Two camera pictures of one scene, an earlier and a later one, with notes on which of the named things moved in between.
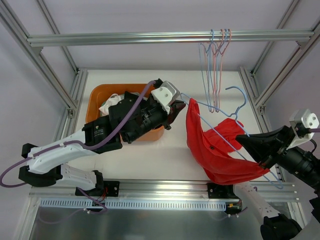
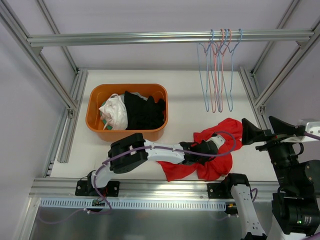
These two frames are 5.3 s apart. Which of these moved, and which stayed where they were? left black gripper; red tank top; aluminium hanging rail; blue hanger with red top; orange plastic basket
Moved: blue hanger with red top; left black gripper; red tank top
Stayed: aluminium hanging rail; orange plastic basket
